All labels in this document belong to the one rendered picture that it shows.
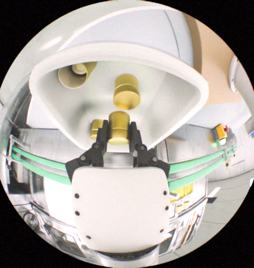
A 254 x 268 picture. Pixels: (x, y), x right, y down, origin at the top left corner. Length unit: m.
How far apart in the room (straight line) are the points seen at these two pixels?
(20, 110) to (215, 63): 0.92
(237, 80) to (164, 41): 0.17
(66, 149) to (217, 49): 0.46
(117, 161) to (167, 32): 0.33
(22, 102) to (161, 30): 0.83
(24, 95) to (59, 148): 0.61
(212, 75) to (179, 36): 0.09
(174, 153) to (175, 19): 0.29
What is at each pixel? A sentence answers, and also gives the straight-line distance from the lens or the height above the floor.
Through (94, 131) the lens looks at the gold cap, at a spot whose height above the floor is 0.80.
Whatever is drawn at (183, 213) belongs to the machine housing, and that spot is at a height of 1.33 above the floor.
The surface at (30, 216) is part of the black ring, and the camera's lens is 1.00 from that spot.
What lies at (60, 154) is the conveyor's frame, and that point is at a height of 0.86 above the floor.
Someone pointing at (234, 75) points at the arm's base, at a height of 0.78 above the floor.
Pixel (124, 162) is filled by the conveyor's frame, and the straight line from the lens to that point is 0.28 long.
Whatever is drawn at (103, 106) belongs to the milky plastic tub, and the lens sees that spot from 0.18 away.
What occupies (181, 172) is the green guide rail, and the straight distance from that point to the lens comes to 0.29.
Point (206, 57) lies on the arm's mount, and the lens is 0.17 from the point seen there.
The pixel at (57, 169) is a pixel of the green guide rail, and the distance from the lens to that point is 0.37.
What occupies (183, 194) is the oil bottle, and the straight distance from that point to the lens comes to 0.47.
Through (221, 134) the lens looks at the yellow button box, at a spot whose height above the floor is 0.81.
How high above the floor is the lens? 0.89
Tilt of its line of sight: 24 degrees down
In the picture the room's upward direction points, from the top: 179 degrees clockwise
